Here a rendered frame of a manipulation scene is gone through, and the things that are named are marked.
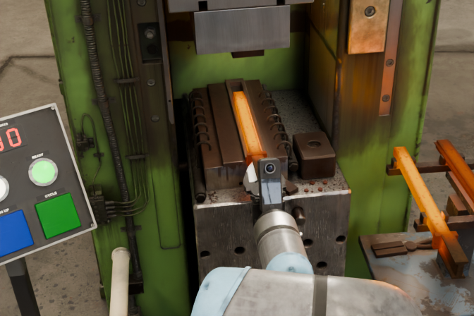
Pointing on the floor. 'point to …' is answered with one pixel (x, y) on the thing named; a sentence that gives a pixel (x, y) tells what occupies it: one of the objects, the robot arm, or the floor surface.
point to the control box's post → (22, 287)
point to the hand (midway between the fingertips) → (258, 162)
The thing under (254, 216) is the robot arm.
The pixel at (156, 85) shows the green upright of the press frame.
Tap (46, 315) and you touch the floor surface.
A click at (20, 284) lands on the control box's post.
